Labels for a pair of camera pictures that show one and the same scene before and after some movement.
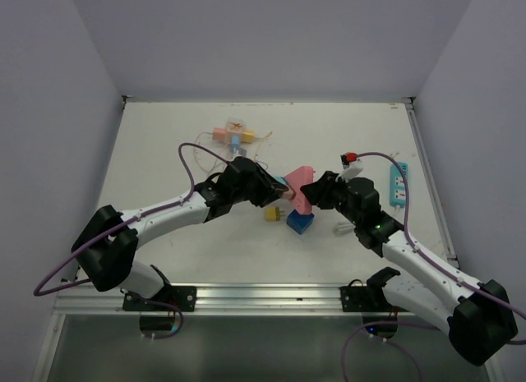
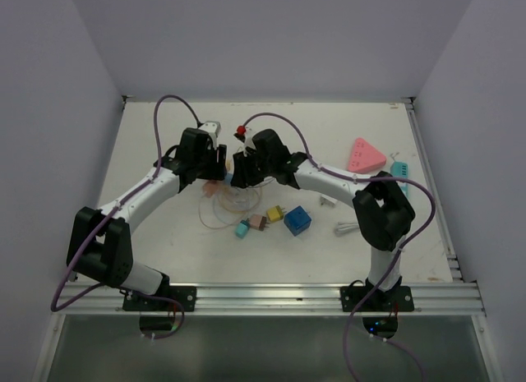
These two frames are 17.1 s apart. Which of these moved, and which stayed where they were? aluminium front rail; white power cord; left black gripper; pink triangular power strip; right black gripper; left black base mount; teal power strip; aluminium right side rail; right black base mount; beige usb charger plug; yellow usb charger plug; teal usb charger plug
Moved: teal usb charger plug; pink triangular power strip; beige usb charger plug; left black gripper; right black gripper
Stayed: right black base mount; teal power strip; white power cord; yellow usb charger plug; aluminium right side rail; aluminium front rail; left black base mount
